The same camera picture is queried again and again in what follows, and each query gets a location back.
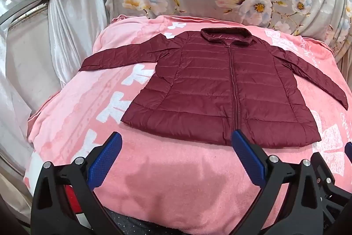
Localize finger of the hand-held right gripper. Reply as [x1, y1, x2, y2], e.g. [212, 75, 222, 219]
[344, 141, 352, 162]

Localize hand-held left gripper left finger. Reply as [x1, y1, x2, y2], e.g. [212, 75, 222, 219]
[31, 132, 123, 235]

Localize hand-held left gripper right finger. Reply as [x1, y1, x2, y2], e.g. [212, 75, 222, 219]
[231, 130, 328, 235]

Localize maroon puffer jacket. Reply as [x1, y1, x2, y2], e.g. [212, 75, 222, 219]
[78, 28, 349, 150]

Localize red object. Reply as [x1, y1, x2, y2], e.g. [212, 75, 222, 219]
[64, 185, 83, 215]

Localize dark speckled cloth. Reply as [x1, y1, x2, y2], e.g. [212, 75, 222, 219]
[103, 207, 157, 235]

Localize pink blanket with white bows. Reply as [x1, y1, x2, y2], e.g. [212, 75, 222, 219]
[23, 14, 352, 235]

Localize white satin curtain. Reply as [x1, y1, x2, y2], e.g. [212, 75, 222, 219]
[0, 0, 110, 213]

